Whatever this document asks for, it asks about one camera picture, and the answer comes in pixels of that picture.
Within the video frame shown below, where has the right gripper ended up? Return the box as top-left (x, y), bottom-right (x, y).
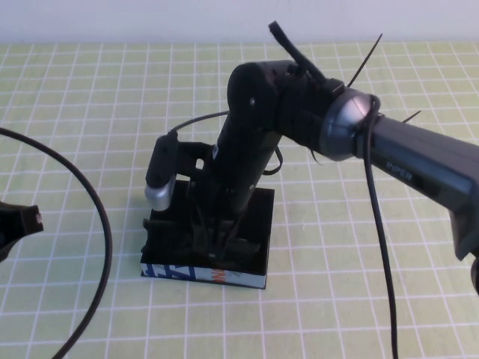
top-left (186, 125), bottom-right (280, 263)

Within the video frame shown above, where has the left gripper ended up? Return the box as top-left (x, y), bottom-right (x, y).
top-left (0, 201), bottom-right (44, 263)

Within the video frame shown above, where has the black glasses case printed side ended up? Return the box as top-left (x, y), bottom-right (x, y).
top-left (140, 179), bottom-right (276, 291)

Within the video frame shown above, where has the green white checked tablecloth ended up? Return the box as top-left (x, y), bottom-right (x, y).
top-left (0, 41), bottom-right (479, 359)

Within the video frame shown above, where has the long black zip tie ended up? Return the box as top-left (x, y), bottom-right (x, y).
top-left (346, 32), bottom-right (383, 90)

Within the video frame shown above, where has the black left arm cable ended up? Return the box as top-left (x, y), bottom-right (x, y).
top-left (0, 126), bottom-right (113, 359)

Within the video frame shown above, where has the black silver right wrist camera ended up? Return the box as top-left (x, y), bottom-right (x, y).
top-left (144, 134), bottom-right (210, 212)

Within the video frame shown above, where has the thin black wire loop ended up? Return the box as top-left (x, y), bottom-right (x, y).
top-left (261, 146), bottom-right (284, 177)

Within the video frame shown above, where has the thin black camera cable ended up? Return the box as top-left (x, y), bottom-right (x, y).
top-left (170, 110), bottom-right (230, 135)

